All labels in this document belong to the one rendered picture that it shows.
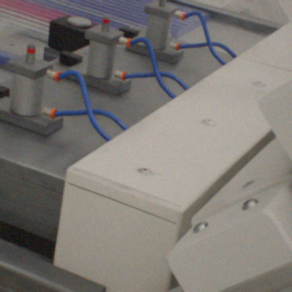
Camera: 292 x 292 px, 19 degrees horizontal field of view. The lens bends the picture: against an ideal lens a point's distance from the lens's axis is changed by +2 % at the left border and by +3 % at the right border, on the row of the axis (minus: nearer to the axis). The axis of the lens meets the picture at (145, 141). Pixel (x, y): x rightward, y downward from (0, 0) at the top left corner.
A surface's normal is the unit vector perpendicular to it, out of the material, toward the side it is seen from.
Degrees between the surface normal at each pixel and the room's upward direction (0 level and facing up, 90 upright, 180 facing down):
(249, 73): 45
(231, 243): 90
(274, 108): 90
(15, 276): 90
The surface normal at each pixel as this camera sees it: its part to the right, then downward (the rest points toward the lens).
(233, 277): -0.44, 0.31
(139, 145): 0.15, -0.90
